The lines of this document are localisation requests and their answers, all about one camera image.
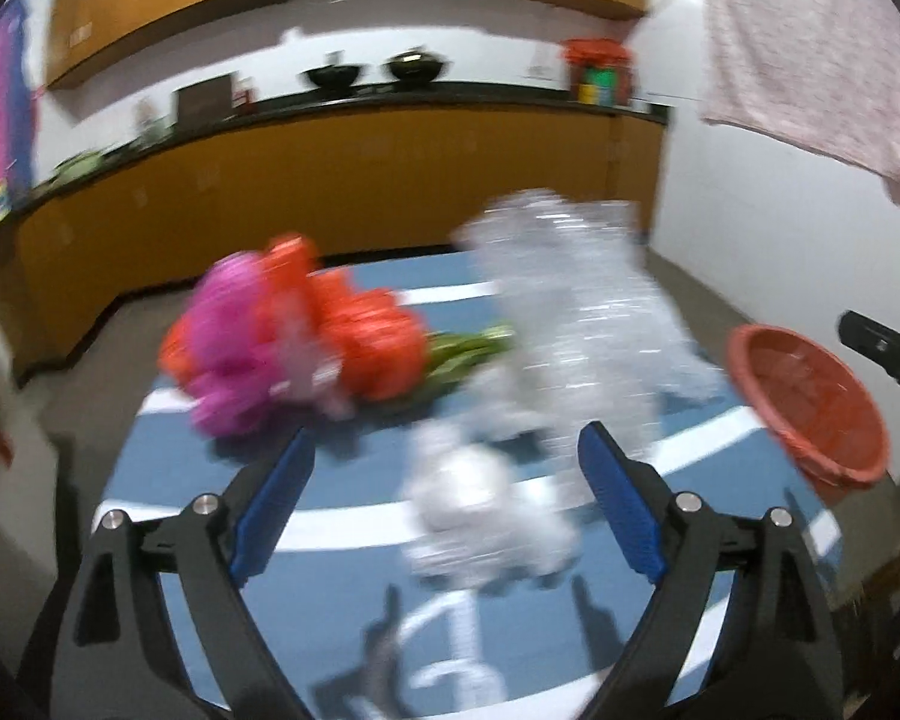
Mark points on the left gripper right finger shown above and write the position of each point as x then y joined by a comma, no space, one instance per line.
777,654

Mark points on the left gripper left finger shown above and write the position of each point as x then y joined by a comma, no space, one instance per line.
117,655

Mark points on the red plastic bag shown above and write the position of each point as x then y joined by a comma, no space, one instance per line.
382,345
294,277
174,357

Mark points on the large bubble wrap sheet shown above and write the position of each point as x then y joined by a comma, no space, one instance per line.
594,337

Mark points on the white plastic bag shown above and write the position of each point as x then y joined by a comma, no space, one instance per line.
475,527

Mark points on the pale pink clear bag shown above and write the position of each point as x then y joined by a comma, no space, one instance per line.
309,371

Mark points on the magenta plastic bag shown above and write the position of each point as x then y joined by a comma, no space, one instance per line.
229,338

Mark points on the olive green plastic bag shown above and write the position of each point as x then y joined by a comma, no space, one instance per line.
453,357

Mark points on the lower wooden kitchen cabinets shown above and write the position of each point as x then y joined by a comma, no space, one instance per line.
355,181

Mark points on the red plastic basket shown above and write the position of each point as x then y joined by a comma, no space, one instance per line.
814,406

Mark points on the blue striped tablecloth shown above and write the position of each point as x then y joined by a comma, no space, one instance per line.
356,631

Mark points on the pink floral hanging cloth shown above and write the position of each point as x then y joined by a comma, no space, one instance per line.
821,75

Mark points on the red bag on counter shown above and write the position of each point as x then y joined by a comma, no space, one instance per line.
600,71

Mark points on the green basin on counter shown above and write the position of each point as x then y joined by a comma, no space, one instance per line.
77,167

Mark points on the magenta blue hanging cloth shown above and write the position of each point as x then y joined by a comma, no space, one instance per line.
17,105

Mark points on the dark cutting board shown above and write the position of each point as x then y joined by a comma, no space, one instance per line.
198,105

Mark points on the red bottle on counter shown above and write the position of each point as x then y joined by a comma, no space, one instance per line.
244,96

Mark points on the black wok right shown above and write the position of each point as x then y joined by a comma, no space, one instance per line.
415,68

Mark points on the black wok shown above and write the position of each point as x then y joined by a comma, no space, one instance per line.
415,68
335,77

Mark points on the black wok left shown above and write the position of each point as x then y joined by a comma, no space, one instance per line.
335,77

